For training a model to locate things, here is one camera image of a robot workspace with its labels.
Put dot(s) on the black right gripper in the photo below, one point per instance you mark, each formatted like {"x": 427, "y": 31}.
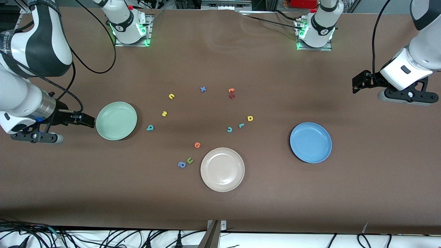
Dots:
{"x": 62, "y": 115}

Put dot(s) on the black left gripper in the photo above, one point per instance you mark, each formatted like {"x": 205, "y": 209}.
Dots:
{"x": 369, "y": 80}

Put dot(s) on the teal foam letter b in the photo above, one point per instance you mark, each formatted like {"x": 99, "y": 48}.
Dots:
{"x": 149, "y": 128}

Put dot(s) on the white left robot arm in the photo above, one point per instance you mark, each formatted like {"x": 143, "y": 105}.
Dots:
{"x": 418, "y": 51}

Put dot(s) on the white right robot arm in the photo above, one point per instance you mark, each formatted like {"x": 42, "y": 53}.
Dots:
{"x": 41, "y": 44}

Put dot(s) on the green plate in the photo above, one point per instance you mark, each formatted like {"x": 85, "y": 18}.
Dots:
{"x": 116, "y": 121}

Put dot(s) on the blue plate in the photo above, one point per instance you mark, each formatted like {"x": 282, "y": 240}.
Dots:
{"x": 310, "y": 142}

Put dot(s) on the red box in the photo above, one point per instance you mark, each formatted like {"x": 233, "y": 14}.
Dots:
{"x": 303, "y": 3}

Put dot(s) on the blue foam letter a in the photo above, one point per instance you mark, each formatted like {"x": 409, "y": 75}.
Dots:
{"x": 179, "y": 165}

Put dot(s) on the green foam letter u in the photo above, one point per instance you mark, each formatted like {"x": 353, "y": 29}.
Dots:
{"x": 189, "y": 162}

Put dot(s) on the white paper scrap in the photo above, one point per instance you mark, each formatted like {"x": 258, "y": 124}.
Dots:
{"x": 365, "y": 227}

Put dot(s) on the beige plate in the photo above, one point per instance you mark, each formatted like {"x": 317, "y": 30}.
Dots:
{"x": 222, "y": 169}

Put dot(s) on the brown table cover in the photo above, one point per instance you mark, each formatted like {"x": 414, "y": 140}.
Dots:
{"x": 220, "y": 206}

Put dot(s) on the aluminium profile bar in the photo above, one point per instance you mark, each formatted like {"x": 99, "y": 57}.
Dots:
{"x": 212, "y": 237}

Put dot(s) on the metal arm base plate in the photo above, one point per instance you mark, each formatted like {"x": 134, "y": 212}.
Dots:
{"x": 150, "y": 31}
{"x": 324, "y": 49}

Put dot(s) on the aluminium frame rail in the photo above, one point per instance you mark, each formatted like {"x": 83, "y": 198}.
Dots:
{"x": 24, "y": 7}

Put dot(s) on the aluminium frame beam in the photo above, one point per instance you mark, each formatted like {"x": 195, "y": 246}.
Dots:
{"x": 225, "y": 4}

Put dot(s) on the small metal bracket plate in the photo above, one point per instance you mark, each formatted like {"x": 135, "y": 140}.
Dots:
{"x": 223, "y": 225}

